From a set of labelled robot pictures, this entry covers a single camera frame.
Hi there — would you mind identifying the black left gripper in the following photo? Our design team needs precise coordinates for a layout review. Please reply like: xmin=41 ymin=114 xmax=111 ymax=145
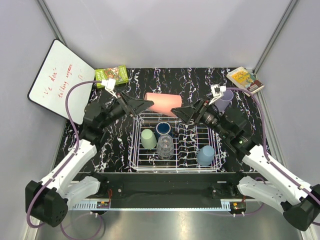
xmin=99 ymin=91 xmax=154 ymax=129

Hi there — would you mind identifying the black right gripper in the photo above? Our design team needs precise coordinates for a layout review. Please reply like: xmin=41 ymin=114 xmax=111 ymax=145
xmin=171 ymin=97 xmax=230 ymax=139

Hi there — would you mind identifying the pink plastic cup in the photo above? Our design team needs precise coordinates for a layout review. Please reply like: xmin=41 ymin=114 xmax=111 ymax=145
xmin=144 ymin=92 xmax=182 ymax=118

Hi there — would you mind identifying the lilac plastic cup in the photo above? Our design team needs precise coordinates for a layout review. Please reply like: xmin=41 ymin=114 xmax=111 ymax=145
xmin=214 ymin=89 xmax=234 ymax=113

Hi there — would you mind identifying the green plastic cup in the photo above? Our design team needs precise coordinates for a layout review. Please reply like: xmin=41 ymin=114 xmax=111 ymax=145
xmin=140 ymin=129 xmax=157 ymax=150

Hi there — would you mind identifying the clear glass tumbler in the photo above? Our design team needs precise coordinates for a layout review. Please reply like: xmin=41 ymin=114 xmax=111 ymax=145
xmin=156 ymin=134 xmax=174 ymax=160

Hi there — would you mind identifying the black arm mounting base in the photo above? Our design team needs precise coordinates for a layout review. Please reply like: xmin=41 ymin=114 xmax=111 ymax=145
xmin=79 ymin=171 xmax=253 ymax=210

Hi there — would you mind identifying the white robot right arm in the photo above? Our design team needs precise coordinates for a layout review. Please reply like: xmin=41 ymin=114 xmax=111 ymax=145
xmin=171 ymin=100 xmax=320 ymax=231

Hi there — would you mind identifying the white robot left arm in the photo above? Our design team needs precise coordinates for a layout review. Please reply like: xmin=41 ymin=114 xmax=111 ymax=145
xmin=25 ymin=92 xmax=154 ymax=228

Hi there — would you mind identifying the dark blue ceramic mug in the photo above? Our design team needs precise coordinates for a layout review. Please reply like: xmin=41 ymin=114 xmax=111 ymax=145
xmin=155 ymin=121 xmax=172 ymax=140

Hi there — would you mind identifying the green paperback book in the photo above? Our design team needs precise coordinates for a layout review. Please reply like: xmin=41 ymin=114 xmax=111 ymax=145
xmin=95 ymin=65 xmax=129 ymax=86

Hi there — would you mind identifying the light blue plastic cup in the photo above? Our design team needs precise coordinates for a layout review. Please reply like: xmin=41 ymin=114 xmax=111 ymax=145
xmin=196 ymin=145 xmax=215 ymax=167

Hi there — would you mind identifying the yellow paperback book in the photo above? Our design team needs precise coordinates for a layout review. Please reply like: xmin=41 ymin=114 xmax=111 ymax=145
xmin=227 ymin=66 xmax=255 ymax=89

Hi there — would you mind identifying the red paperback book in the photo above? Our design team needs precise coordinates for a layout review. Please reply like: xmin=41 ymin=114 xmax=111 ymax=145
xmin=244 ymin=79 xmax=265 ymax=95

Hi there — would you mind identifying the white dry-erase board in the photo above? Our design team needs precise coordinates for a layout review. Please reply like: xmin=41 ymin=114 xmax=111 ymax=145
xmin=27 ymin=39 xmax=95 ymax=119

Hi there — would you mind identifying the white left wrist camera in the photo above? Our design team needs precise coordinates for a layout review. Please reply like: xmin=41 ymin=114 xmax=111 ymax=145
xmin=101 ymin=78 xmax=118 ymax=99

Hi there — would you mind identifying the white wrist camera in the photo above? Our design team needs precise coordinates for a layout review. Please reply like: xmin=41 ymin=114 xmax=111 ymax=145
xmin=101 ymin=78 xmax=118 ymax=99
xmin=208 ymin=84 xmax=227 ymax=105

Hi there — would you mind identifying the white wire dish rack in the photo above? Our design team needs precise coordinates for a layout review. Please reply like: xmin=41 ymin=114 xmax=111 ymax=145
xmin=128 ymin=110 xmax=227 ymax=173

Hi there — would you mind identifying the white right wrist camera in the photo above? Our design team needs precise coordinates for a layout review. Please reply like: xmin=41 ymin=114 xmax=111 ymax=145
xmin=208 ymin=84 xmax=227 ymax=105

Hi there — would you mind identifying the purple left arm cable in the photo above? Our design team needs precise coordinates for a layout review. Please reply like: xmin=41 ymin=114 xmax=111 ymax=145
xmin=24 ymin=79 xmax=111 ymax=239

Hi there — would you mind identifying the white slotted cable duct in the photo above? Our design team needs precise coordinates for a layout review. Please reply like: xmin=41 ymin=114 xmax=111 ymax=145
xmin=69 ymin=200 xmax=111 ymax=211

